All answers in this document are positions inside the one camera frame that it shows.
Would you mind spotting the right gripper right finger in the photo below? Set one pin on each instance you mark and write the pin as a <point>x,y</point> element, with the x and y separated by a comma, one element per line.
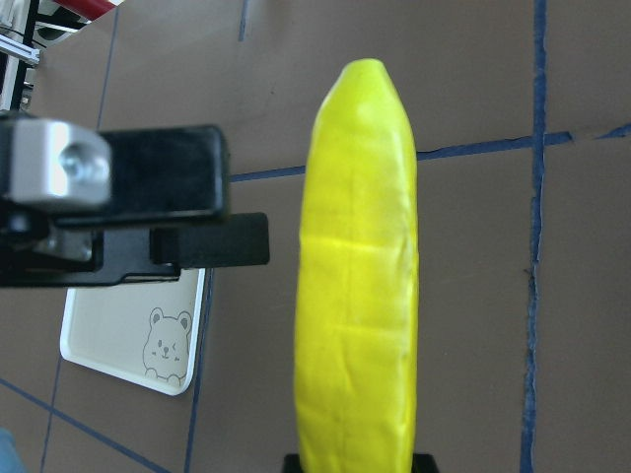
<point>418,462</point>

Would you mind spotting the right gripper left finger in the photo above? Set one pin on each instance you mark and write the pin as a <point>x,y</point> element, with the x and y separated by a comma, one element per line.
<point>82,208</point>

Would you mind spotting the white bear tray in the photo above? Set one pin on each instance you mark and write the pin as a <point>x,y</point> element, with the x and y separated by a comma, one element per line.
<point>142,333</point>

